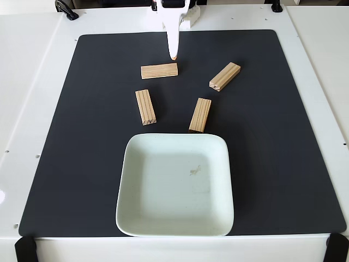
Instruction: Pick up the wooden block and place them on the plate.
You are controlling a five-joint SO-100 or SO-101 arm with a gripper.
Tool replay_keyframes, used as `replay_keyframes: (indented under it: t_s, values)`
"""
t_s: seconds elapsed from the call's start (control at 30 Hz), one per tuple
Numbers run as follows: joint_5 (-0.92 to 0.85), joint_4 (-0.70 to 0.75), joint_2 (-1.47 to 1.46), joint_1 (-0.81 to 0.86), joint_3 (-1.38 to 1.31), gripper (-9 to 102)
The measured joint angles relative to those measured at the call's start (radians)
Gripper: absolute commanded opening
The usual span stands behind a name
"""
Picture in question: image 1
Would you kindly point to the small black table clamp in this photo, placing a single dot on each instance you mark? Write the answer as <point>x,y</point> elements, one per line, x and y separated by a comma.
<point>276,6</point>

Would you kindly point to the grooved wooden block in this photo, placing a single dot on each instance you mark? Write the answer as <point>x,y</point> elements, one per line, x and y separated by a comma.
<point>145,106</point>
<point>225,76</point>
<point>200,114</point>
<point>159,71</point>

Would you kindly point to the pale green square plate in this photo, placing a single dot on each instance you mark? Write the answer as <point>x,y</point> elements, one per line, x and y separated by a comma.
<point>169,196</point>

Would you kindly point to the black rubber mat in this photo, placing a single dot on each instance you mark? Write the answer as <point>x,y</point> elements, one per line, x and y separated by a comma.
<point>81,136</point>

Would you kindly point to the black corner bracket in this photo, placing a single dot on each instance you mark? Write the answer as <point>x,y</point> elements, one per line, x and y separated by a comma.
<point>26,249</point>
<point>338,248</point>

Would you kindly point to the large black table clamp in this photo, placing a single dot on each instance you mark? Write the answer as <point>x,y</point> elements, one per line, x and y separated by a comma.
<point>73,16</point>

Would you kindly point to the small black base clamp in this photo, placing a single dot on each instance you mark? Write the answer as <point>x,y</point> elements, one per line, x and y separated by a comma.
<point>154,5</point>

